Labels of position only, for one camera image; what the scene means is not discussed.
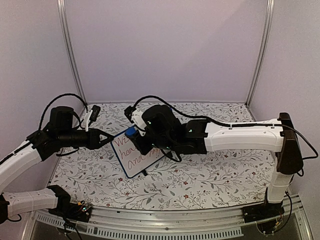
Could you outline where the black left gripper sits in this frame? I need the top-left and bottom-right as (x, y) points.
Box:
(58, 128), (114, 150)

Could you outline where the blue whiteboard eraser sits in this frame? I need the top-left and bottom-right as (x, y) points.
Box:
(124, 126), (137, 138)

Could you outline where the small blue-framed whiteboard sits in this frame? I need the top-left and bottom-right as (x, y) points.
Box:
(111, 131), (164, 179)

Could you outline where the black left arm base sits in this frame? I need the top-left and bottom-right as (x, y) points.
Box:
(48, 200), (93, 223)

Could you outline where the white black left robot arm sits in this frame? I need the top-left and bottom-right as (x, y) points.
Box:
(0, 105), (114, 223)

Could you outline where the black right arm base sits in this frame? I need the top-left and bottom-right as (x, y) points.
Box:
(241, 200), (285, 235)

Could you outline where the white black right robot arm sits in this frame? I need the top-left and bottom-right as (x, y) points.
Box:
(128, 104), (304, 218)

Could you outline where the floral patterned tablecloth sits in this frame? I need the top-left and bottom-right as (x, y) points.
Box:
(49, 101), (278, 211)

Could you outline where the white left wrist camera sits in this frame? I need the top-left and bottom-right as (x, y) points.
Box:
(82, 105), (101, 132)

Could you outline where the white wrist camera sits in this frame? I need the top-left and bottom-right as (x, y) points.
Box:
(82, 105), (101, 132)
(124, 106), (147, 132)

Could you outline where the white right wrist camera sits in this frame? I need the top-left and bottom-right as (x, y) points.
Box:
(124, 106), (147, 132)

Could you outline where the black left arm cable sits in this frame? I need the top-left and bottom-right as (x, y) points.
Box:
(37, 93), (88, 131)

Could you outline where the aluminium front rail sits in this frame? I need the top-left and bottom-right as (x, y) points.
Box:
(22, 194), (315, 240)

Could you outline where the left aluminium frame post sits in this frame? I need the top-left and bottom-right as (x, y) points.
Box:
(56, 0), (87, 102)

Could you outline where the aluminium frame post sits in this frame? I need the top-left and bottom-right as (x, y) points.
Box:
(245, 0), (275, 108)
(56, 0), (87, 102)

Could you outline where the right aluminium frame post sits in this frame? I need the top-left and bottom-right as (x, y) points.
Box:
(245, 0), (275, 108)

